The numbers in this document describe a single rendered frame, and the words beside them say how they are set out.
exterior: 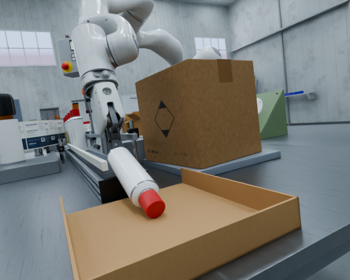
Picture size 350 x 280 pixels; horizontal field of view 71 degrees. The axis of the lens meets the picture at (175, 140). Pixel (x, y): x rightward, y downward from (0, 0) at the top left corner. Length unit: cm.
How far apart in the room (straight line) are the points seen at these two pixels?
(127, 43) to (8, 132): 76
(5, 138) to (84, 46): 69
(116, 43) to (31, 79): 963
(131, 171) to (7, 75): 992
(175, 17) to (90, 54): 1192
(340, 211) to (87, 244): 35
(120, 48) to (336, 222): 53
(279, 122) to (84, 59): 96
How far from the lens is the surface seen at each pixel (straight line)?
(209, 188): 49
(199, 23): 1311
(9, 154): 124
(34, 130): 147
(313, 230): 36
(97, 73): 61
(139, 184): 41
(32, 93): 1015
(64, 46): 151
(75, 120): 124
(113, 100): 57
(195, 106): 60
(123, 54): 63
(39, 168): 108
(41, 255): 40
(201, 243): 26
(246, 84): 75
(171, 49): 111
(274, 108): 128
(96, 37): 66
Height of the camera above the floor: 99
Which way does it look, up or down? 5 degrees down
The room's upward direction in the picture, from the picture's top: 8 degrees counter-clockwise
